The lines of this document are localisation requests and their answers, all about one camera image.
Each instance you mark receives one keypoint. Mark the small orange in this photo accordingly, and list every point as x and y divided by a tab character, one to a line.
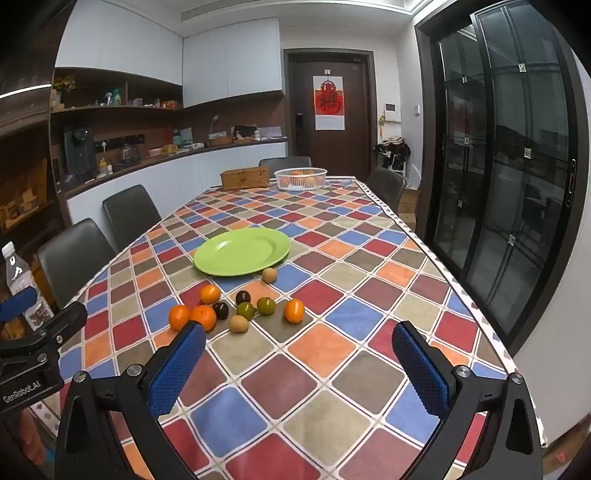
179	318
210	294
203	317

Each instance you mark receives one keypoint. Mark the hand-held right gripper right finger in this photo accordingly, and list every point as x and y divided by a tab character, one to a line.
422	369

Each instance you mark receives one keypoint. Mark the yellow flowers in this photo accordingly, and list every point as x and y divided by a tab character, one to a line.
64	83

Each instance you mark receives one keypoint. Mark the dark leather chair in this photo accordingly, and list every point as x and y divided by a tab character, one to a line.
74	258
388	184
131	212
284	162

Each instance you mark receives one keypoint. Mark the white plastic basket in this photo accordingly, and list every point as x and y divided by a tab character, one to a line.
318	177

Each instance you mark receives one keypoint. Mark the black framed glass sliding door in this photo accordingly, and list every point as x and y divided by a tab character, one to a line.
508	184

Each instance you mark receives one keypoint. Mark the teal box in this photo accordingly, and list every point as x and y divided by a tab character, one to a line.
185	137

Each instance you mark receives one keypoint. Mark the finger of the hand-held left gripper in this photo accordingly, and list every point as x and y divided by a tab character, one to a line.
18	303
64	321

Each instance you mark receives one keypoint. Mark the person's left forearm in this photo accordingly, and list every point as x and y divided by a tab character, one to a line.
34	436

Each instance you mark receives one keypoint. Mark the white desk lamp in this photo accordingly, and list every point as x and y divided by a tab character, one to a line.
214	124

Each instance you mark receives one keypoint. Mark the brown door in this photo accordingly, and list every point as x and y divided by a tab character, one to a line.
355	138

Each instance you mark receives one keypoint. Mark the green tomato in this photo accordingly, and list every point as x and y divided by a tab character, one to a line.
245	311
266	305

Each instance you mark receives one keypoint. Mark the white counter cabinets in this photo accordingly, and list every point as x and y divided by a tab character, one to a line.
184	175

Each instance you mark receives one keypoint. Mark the dark purple plum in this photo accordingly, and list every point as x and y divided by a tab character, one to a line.
220	310
243	297

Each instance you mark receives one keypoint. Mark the woven wooden box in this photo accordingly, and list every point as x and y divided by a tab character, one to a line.
244	177

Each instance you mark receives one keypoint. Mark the glass kettle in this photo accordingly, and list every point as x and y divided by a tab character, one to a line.
129	154

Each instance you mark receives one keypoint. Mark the heap of small oranges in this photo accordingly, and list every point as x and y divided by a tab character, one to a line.
300	182

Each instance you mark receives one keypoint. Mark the red and white door poster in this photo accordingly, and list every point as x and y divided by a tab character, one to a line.
328	101

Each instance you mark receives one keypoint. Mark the green plate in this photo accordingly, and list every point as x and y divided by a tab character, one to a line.
242	251

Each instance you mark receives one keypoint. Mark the black water dispenser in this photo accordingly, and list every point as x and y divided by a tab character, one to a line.
78	150

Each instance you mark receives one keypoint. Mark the pile of dark clothes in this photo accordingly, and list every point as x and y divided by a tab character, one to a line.
392	150

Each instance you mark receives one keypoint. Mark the white intercom panel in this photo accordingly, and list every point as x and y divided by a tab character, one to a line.
393	112

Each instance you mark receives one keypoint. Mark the clear water bottle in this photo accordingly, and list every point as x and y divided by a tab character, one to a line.
18	281

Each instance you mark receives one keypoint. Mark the hanging wall ornament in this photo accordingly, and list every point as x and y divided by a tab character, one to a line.
382	127

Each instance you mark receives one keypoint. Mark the cardboard box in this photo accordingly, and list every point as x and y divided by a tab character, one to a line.
409	207

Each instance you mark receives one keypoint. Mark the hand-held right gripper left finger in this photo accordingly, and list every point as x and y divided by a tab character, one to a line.
178	369

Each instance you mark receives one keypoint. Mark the brown kiwi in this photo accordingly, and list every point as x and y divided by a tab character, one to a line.
269	275
238	324

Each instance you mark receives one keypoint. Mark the white upper cabinets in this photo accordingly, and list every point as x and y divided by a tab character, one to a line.
207	60

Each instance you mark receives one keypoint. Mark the orange persimmon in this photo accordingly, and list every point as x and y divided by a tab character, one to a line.
294	310

